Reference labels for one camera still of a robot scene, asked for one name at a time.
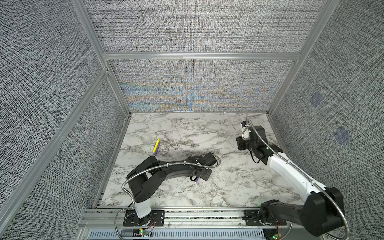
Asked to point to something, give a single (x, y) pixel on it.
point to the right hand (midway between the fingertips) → (239, 135)
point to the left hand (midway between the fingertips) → (206, 170)
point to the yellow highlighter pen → (156, 145)
